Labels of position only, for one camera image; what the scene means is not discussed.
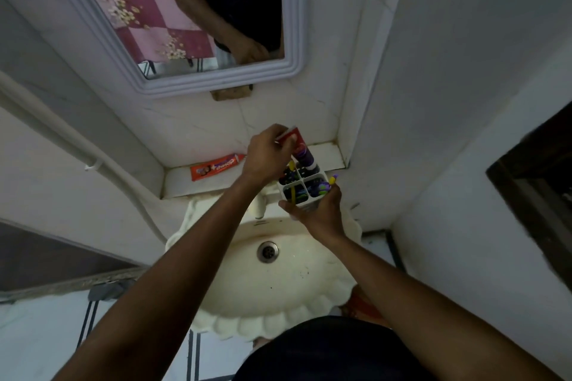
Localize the person's right hand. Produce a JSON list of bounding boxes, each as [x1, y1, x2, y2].
[[278, 182, 347, 245]]

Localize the person's left hand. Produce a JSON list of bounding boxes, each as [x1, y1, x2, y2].
[[241, 124, 298, 192]]

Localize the grey perforated plastic holder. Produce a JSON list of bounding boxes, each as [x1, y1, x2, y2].
[[276, 161, 331, 212]]

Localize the red purple toothpaste tube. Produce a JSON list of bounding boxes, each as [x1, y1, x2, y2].
[[275, 126, 321, 174]]

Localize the orange toothpaste tube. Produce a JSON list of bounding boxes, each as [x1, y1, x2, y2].
[[191, 152, 247, 182]]

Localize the person's right forearm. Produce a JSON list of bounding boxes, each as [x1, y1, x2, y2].
[[312, 229, 564, 381]]

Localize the person's left forearm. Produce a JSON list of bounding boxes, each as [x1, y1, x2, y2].
[[51, 177, 260, 381]]

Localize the person's black shirt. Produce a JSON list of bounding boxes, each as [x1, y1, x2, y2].
[[232, 314, 441, 381]]

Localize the green yellow purple toothbrush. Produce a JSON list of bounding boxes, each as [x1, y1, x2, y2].
[[319, 174, 339, 196]]

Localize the white sink faucet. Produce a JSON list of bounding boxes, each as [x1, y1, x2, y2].
[[252, 193, 271, 221]]

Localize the metal sink drain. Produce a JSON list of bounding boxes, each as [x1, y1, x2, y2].
[[257, 241, 281, 264]]

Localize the cream scalloped sink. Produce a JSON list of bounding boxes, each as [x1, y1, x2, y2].
[[165, 190, 363, 341]]

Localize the white tiled ledge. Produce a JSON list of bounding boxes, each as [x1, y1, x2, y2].
[[160, 140, 347, 199]]

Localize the orange bucket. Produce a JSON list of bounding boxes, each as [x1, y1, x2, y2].
[[344, 286, 387, 321]]

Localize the grey metal stand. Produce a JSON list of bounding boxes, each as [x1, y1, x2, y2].
[[76, 280, 137, 350]]

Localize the grey stone slab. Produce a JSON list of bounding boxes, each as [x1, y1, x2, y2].
[[0, 220, 151, 304]]

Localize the brown mirror mount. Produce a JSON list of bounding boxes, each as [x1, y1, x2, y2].
[[210, 85, 254, 102]]

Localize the white framed wall mirror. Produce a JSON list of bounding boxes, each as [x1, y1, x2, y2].
[[24, 0, 312, 98]]

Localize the dark wooden window frame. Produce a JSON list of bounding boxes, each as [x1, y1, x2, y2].
[[486, 101, 572, 295]]

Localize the white wall pipe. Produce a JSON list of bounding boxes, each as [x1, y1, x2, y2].
[[0, 72, 169, 245]]

